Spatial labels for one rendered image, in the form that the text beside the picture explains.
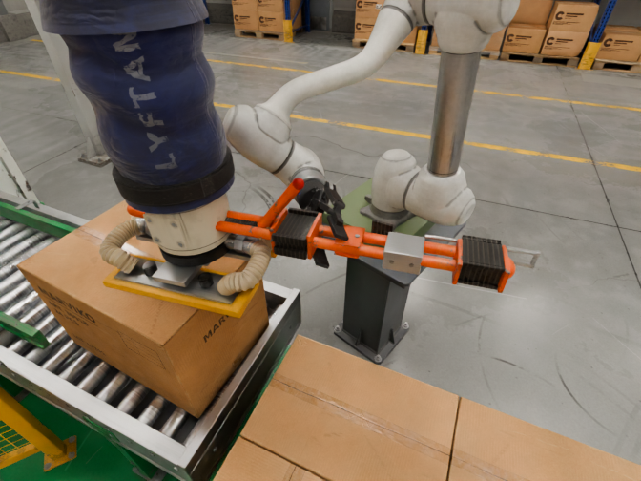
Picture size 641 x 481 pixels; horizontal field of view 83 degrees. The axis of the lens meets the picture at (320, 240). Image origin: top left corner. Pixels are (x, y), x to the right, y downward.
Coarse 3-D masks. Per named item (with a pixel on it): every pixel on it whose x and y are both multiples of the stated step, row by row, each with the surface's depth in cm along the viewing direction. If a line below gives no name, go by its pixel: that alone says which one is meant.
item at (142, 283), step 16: (144, 256) 87; (112, 272) 82; (144, 272) 80; (208, 272) 77; (128, 288) 79; (144, 288) 78; (160, 288) 78; (176, 288) 77; (192, 288) 77; (208, 288) 77; (256, 288) 78; (192, 304) 75; (208, 304) 74; (224, 304) 74; (240, 304) 74
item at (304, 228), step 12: (288, 216) 76; (300, 216) 75; (312, 216) 75; (276, 228) 71; (288, 228) 72; (300, 228) 72; (312, 228) 70; (276, 240) 70; (288, 240) 69; (300, 240) 68; (312, 240) 70; (276, 252) 72; (288, 252) 71; (300, 252) 70; (312, 252) 72
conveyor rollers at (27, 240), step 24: (0, 216) 196; (0, 240) 182; (24, 240) 178; (48, 240) 179; (0, 264) 169; (0, 288) 155; (24, 288) 156; (24, 312) 149; (48, 312) 149; (0, 336) 136; (48, 336) 137; (48, 360) 128; (96, 384) 124; (120, 384) 123; (120, 408) 115; (168, 432) 110; (192, 432) 110
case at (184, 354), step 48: (96, 240) 117; (144, 240) 117; (48, 288) 106; (96, 288) 101; (96, 336) 112; (144, 336) 89; (192, 336) 97; (240, 336) 121; (144, 384) 119; (192, 384) 104
